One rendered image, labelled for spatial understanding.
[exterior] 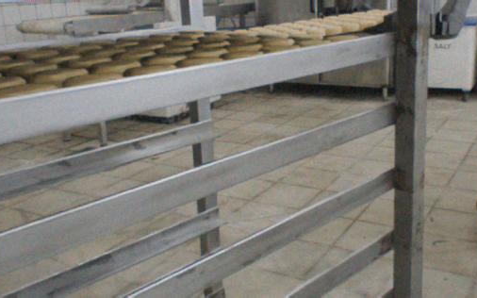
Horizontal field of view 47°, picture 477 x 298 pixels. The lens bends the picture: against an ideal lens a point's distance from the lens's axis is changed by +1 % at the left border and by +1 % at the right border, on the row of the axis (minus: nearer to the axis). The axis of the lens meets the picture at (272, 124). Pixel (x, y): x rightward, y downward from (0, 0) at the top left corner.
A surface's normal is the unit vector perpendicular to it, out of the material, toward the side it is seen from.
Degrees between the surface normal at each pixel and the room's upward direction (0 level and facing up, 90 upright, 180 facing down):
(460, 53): 91
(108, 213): 90
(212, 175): 90
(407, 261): 90
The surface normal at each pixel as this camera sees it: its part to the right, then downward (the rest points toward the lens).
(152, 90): 0.71, 0.15
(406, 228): -0.70, 0.21
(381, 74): -0.48, 0.24
